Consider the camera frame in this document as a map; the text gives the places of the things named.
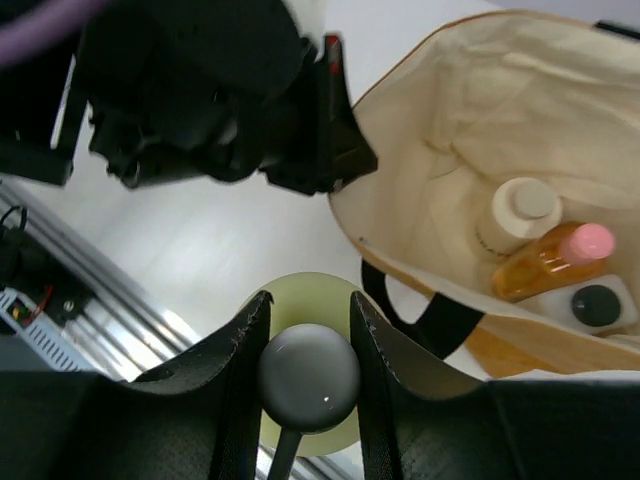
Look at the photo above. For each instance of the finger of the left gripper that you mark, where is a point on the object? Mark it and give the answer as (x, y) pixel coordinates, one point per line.
(315, 143)

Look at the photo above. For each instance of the orange bottle pink cap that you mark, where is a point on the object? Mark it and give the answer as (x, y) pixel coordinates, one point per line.
(569, 253)

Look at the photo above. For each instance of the tan canvas tote bag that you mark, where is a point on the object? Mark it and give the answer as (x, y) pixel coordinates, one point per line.
(480, 102)

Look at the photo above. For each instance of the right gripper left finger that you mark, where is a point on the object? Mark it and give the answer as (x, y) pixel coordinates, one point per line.
(196, 416)

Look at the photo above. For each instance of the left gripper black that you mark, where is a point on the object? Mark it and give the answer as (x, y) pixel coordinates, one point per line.
(171, 89)

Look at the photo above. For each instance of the white bottle black cap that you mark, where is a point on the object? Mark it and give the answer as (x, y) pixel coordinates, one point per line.
(595, 306)

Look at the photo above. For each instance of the green pump bottle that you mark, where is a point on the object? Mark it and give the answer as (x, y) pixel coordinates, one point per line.
(308, 375)

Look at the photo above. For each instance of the beige cap cream bottle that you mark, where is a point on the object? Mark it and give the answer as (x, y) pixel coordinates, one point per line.
(520, 211)

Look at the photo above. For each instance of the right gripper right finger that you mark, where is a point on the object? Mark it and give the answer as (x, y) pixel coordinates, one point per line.
(420, 418)

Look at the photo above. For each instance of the white slotted cable duct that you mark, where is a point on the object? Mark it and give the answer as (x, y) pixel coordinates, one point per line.
(41, 334)

